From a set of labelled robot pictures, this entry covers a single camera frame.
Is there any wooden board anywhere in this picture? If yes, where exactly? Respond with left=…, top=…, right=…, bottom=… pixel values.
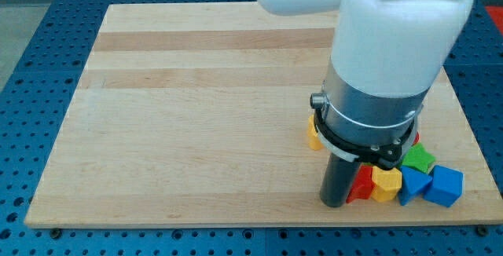
left=24, top=2, right=502, bottom=229

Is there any green star block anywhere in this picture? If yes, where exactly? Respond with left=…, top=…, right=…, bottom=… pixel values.
left=402, top=143, right=436, bottom=174

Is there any red block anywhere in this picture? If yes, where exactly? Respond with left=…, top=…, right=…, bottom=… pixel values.
left=346, top=166, right=375, bottom=203

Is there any blue cube block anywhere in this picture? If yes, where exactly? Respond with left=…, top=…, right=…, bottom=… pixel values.
left=423, top=165, right=464, bottom=207

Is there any yellow heart block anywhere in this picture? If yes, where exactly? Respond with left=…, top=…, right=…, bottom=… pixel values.
left=307, top=115, right=324, bottom=151

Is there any blue triangle block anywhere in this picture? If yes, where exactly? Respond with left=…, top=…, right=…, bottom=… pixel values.
left=398, top=166, right=432, bottom=206

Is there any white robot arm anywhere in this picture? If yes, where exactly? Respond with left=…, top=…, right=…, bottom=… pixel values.
left=257, top=0, right=473, bottom=170

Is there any red block behind arm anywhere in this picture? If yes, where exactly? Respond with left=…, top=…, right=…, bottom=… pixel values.
left=413, top=132, right=420, bottom=145

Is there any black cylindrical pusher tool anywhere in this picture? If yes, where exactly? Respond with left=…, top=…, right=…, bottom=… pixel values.
left=320, top=154, right=361, bottom=207

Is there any yellow hexagon block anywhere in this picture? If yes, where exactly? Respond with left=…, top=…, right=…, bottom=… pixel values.
left=371, top=166, right=402, bottom=202

